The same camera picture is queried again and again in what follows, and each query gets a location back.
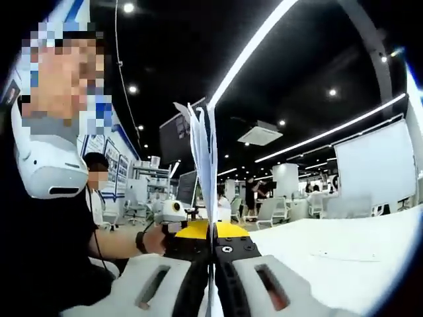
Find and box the white pillar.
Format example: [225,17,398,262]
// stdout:
[271,163,300,199]

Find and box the whiteboard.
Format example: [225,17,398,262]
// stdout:
[333,118,418,207]

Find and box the white neck-worn device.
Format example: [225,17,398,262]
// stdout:
[11,95,90,199]

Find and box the curved ceiling light strip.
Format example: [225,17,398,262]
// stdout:
[210,0,298,106]
[254,92,406,163]

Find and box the white printing papers bundle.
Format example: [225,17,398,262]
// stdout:
[173,98,223,317]

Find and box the computer monitor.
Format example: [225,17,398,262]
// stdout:
[177,170,200,208]

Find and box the black wristband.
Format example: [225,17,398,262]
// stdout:
[135,230,149,255]

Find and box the frosted desk partition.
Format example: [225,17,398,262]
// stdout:
[326,194,373,219]

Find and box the hanging black screen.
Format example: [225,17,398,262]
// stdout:
[158,111,193,165]

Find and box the black device cable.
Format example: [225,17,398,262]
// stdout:
[84,184,110,273]

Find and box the ceiling air conditioner unit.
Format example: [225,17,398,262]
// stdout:
[237,121,284,147]

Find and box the person's left hand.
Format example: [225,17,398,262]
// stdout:
[144,225,170,256]

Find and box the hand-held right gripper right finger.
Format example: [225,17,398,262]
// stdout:
[213,221,331,317]

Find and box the white office chair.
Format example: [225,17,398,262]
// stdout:
[122,186,149,227]
[256,197,289,230]

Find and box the large window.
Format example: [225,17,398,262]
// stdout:
[404,62,423,139]

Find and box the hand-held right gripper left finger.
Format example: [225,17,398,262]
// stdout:
[62,220,212,317]

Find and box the person's dark shirt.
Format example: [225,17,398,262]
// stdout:
[0,108,117,317]

